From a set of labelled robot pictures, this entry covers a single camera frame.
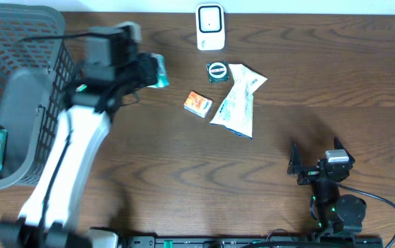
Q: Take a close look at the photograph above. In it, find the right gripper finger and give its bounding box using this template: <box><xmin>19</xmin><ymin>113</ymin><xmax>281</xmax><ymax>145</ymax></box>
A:
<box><xmin>334</xmin><ymin>136</ymin><xmax>348</xmax><ymax>153</ymax></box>
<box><xmin>287</xmin><ymin>143</ymin><xmax>303</xmax><ymax>175</ymax></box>

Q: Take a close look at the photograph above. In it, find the teal tissue pack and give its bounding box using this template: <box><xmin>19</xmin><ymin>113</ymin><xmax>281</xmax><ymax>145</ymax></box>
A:
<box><xmin>149</xmin><ymin>53</ymin><xmax>169</xmax><ymax>88</ymax></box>

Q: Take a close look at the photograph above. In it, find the orange tissue pack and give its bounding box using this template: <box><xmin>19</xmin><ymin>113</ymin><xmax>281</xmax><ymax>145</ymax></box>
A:
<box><xmin>184</xmin><ymin>91</ymin><xmax>213</xmax><ymax>118</ymax></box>

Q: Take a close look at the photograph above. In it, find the white blue snack bag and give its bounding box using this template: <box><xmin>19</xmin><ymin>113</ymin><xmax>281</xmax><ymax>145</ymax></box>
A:
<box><xmin>210</xmin><ymin>64</ymin><xmax>268</xmax><ymax>139</ymax></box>

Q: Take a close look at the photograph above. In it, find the dark green round-label box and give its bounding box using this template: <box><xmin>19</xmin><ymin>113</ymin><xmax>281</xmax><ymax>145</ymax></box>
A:
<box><xmin>206</xmin><ymin>61</ymin><xmax>229</xmax><ymax>84</ymax></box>

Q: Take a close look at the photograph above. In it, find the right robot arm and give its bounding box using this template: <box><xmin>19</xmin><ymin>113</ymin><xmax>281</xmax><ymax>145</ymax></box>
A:
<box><xmin>287</xmin><ymin>138</ymin><xmax>367</xmax><ymax>242</ymax></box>

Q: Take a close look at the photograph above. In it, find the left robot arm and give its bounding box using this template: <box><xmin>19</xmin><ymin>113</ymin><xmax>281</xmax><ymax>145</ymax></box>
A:
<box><xmin>0</xmin><ymin>21</ymin><xmax>158</xmax><ymax>247</ymax></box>

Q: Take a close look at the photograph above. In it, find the white barcode scanner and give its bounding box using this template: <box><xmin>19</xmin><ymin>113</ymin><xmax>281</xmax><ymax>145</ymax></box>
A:
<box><xmin>195</xmin><ymin>3</ymin><xmax>226</xmax><ymax>51</ymax></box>

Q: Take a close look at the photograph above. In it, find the grey plastic mesh basket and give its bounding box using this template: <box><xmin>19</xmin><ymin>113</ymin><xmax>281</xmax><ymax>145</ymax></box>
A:
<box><xmin>0</xmin><ymin>3</ymin><xmax>74</xmax><ymax>189</ymax></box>

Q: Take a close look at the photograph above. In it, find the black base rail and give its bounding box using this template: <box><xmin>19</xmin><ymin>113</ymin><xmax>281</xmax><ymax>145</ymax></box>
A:
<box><xmin>90</xmin><ymin>235</ymin><xmax>385</xmax><ymax>248</ymax></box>

